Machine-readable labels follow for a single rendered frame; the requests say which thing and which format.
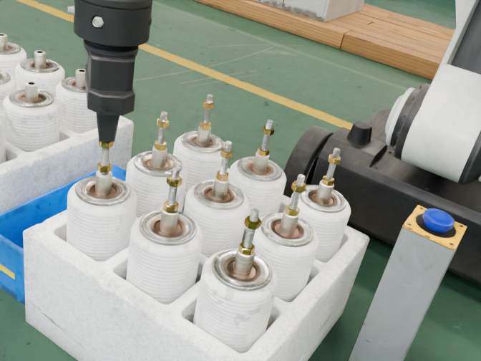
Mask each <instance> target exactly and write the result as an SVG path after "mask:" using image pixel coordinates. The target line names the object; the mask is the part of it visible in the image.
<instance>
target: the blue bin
mask: <svg viewBox="0 0 481 361"><path fill-rule="evenodd" d="M111 165H112V170H111V172H112V176H113V177H116V178H119V179H121V180H123V181H126V172H127V170H125V169H124V168H121V167H119V166H118V165H113V164H111ZM97 171H98V170H95V171H93V172H91V173H89V174H86V175H84V176H82V177H81V178H78V179H76V180H74V181H71V182H69V183H67V184H65V185H63V186H60V187H58V188H55V189H54V190H52V191H49V192H47V193H45V194H43V195H40V196H38V197H36V198H33V199H31V200H30V201H27V202H25V203H23V204H21V205H19V206H16V207H14V208H12V209H9V210H8V211H5V212H3V213H0V288H1V289H3V290H4V291H5V292H7V293H8V294H10V295H11V296H13V298H15V299H16V300H18V301H19V302H21V303H22V304H24V305H25V285H24V240H23V232H24V230H26V229H28V228H31V227H32V226H35V225H37V224H41V223H43V222H44V221H45V220H47V219H48V218H51V217H52V216H55V215H57V214H58V213H61V212H63V211H65V210H67V194H68V192H69V190H70V188H71V187H72V186H73V185H74V184H75V183H77V182H79V181H81V180H82V179H84V178H87V177H90V176H94V175H96V172H97Z"/></svg>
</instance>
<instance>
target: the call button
mask: <svg viewBox="0 0 481 361"><path fill-rule="evenodd" d="M422 218H423V219H424V224H425V225H426V226H427V227H428V228H430V229H432V230H433V231H437V232H441V233H444V232H447V231H448V230H450V229H452V228H453V226H454V224H455V220H454V219H453V217H451V215H449V214H448V213H446V212H445V211H442V210H439V209H436V208H429V209H427V210H425V211H424V214H423V216H422Z"/></svg>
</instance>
